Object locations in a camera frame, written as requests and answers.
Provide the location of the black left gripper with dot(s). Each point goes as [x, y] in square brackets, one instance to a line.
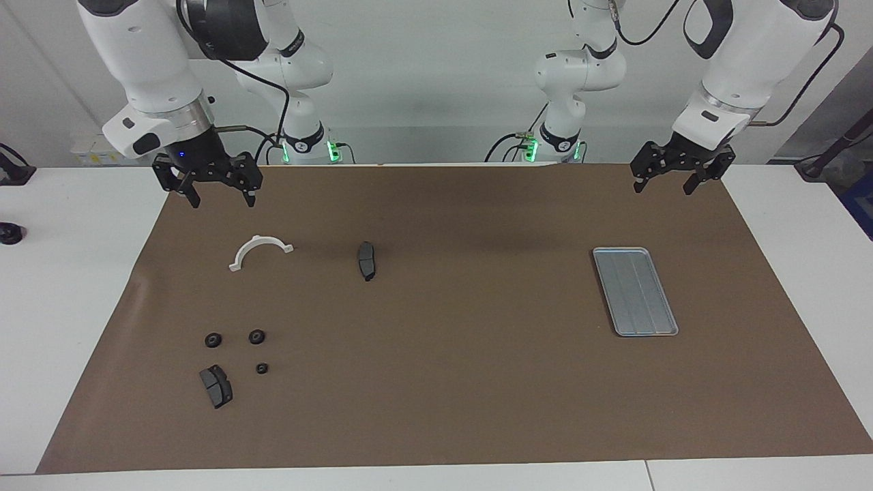
[685, 160]

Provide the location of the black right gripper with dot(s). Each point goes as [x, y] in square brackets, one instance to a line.
[198, 157]

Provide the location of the large black bearing gear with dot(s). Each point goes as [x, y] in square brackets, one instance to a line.
[257, 337]
[213, 339]

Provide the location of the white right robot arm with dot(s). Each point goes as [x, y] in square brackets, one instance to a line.
[157, 61]

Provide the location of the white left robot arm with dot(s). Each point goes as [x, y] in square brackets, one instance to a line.
[743, 61]

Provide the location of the silver metal tray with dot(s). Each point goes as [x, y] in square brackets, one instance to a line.
[635, 293]

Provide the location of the white box with yellow labels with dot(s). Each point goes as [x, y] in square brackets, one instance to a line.
[102, 153]

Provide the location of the black stand leg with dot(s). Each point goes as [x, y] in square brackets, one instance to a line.
[829, 153]

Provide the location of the long dark grey brake pad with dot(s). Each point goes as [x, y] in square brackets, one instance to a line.
[367, 262]

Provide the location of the blue crate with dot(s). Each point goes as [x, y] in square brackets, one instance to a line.
[861, 204]

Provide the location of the black round knob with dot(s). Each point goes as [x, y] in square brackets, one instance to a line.
[10, 234]

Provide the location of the short dark grey brake pad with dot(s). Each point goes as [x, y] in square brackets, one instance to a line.
[217, 389]

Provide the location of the brown table mat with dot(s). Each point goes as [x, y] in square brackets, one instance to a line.
[464, 368]

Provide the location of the white curved plastic bracket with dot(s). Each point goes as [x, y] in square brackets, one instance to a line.
[235, 266]

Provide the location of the black clamp mount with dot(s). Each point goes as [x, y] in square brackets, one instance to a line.
[13, 174]

